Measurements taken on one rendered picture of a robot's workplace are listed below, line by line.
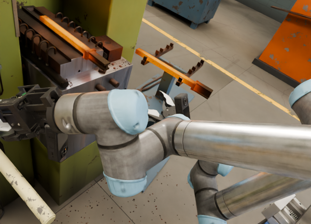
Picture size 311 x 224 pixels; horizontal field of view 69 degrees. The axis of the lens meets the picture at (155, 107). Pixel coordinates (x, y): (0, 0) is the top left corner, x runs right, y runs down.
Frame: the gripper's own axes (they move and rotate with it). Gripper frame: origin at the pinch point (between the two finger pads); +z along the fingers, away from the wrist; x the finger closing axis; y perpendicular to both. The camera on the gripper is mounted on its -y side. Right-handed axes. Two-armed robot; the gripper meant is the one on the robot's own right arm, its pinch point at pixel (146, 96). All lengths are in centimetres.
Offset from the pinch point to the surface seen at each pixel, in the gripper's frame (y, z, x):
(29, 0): 0, 78, 5
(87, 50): -1.4, 29.7, -1.1
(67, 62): 2.0, 30.7, -9.1
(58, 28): -0.8, 49.3, -0.2
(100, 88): 11.9, 21.9, 0.4
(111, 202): 100, 4, 9
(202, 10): 62, 140, 350
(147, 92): 34, 24, 43
